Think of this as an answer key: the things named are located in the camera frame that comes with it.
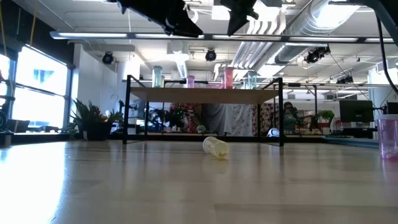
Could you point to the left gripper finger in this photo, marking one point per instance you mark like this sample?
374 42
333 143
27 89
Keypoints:
183 28

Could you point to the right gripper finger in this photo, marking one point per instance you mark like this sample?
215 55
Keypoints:
241 14

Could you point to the green medicine bottle white cap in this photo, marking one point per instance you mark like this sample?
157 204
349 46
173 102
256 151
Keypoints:
157 77

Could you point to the red medicine bottle white cap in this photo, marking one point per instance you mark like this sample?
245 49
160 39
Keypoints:
228 79

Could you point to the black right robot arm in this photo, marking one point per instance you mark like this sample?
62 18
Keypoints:
385 15

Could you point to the pale yellow medicine bottle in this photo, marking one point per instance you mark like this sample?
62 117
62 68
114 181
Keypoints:
216 147

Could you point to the white ceiling unit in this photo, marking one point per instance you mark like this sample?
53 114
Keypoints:
217 12

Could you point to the black ceiling spotlight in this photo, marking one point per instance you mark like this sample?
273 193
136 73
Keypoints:
107 58
211 55
345 80
315 56

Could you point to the white ceiling pipes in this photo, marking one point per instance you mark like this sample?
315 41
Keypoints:
248 53

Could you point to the long ceiling light bar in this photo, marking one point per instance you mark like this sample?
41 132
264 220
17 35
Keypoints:
93 35

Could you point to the red patterned hanging cloth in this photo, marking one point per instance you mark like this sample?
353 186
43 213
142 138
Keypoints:
189 112

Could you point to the grey hanging cloth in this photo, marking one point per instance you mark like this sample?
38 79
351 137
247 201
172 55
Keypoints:
217 119

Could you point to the small white flower pot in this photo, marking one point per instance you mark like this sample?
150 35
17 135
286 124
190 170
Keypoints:
201 128

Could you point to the white patterned hanging cloth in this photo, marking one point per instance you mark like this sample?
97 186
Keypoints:
239 119

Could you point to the floral patterned hanging cloth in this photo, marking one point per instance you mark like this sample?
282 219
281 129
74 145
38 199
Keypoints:
267 118

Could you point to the person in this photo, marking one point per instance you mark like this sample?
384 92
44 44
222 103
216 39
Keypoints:
289 118

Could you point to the black and white ball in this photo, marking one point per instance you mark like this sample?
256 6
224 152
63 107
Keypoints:
273 133

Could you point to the green plant in dark pot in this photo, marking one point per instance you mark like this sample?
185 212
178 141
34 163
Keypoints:
93 124

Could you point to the small green potted plant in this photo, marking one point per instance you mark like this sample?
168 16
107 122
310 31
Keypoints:
326 115

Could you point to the large window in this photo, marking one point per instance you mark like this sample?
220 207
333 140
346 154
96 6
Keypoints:
40 93

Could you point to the black computer monitor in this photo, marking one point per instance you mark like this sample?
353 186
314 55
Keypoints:
356 111

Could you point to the silver ventilation duct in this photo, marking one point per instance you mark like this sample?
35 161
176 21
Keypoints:
298 37

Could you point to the wooden shelf black metal frame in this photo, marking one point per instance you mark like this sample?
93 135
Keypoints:
199 95

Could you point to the black aluminium rig frame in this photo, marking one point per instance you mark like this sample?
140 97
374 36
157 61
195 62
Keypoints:
140 137

